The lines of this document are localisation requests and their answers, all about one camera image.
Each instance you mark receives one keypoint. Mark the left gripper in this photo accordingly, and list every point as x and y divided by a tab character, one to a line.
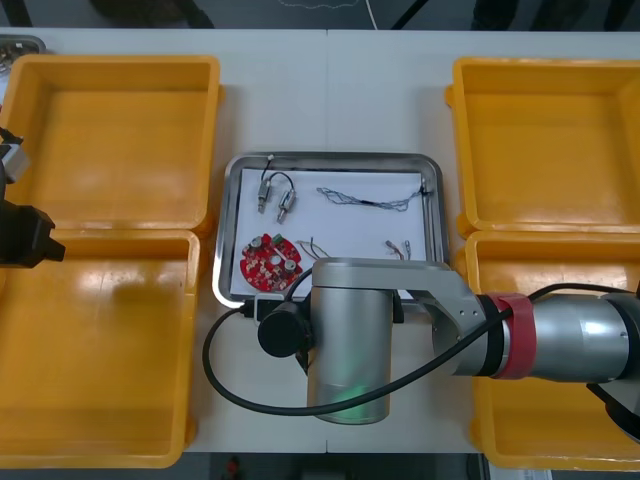
25	235

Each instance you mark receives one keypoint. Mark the round red circuit board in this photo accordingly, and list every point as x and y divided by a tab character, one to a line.
265	265

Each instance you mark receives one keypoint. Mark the small metal solenoid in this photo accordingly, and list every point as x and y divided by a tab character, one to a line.
286	200
264	192

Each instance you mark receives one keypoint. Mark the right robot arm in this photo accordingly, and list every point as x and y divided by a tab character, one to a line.
350	340

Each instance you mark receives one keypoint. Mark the yellow-orange plastic bin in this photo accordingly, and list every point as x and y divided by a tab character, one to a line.
545	425
125	150
100	350
545	150

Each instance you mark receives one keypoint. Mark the pile of metal parts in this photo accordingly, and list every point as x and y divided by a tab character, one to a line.
7	52

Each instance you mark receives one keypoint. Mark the small steel tray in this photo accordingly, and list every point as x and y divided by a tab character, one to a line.
30	42

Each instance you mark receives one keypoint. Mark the white paper sheet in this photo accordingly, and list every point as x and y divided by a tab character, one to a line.
350	225

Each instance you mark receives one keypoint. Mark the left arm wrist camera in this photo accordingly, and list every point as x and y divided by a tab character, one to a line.
14	161

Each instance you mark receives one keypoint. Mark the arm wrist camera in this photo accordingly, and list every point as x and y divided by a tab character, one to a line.
14	161
260	307

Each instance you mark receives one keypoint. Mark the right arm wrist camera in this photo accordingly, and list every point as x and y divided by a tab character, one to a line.
260	307

